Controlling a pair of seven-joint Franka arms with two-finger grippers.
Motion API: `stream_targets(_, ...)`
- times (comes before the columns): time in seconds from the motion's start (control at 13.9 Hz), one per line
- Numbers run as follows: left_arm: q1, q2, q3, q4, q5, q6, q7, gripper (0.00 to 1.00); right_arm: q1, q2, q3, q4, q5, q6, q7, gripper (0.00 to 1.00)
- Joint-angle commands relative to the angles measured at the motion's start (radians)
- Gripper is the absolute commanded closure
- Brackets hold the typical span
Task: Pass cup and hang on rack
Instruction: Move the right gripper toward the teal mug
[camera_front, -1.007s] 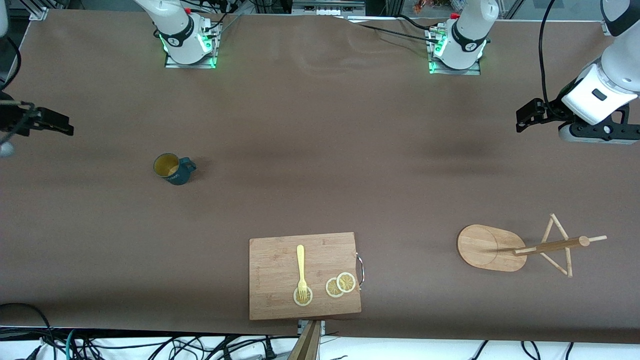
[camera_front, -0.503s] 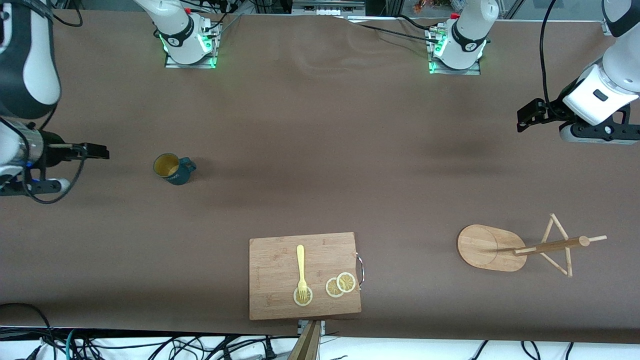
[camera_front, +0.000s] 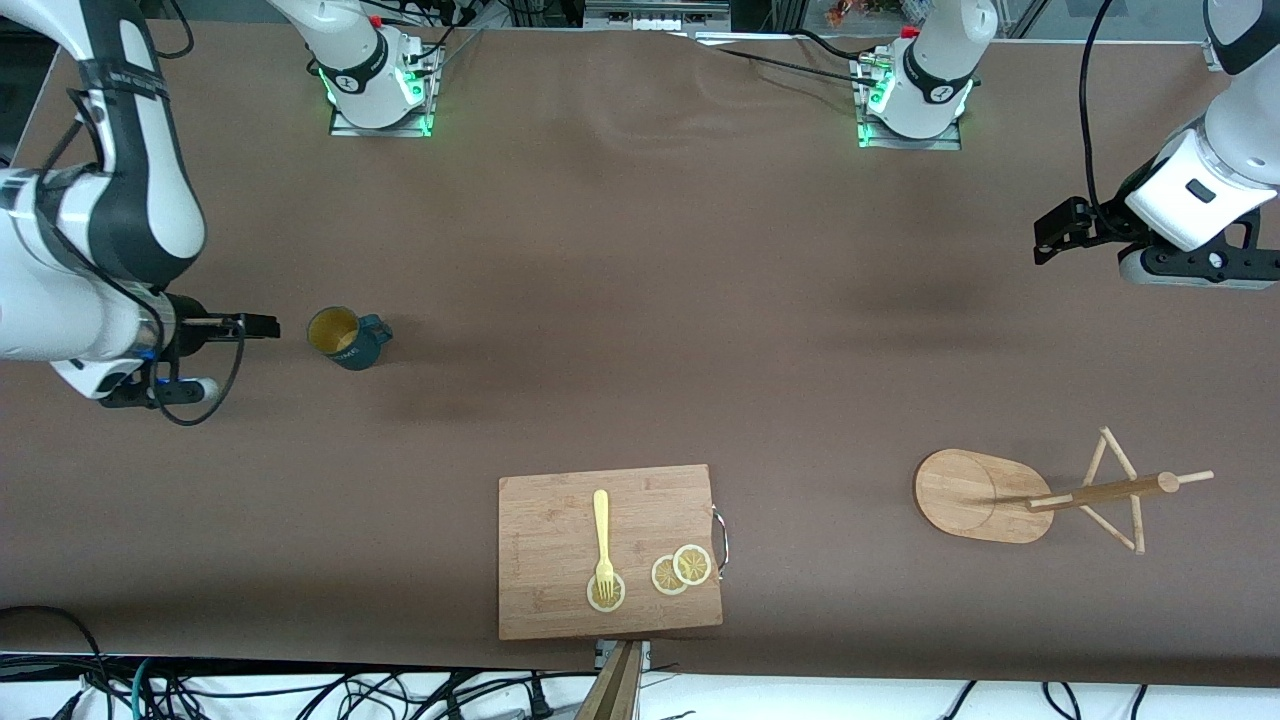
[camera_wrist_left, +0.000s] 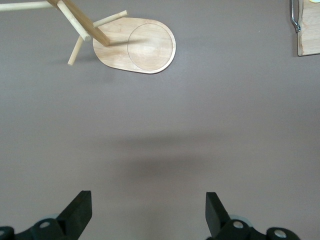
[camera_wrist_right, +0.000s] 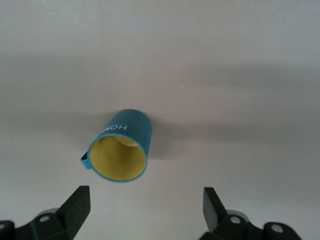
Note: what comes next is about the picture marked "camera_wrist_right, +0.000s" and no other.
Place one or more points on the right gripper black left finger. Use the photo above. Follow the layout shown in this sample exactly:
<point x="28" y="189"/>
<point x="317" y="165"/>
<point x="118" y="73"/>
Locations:
<point x="72" y="215"/>

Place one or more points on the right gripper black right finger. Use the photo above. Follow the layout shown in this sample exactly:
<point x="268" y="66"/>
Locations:
<point x="215" y="217"/>

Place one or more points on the teal cup yellow inside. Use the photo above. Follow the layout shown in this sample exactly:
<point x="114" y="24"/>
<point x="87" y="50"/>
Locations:
<point x="136" y="125"/>

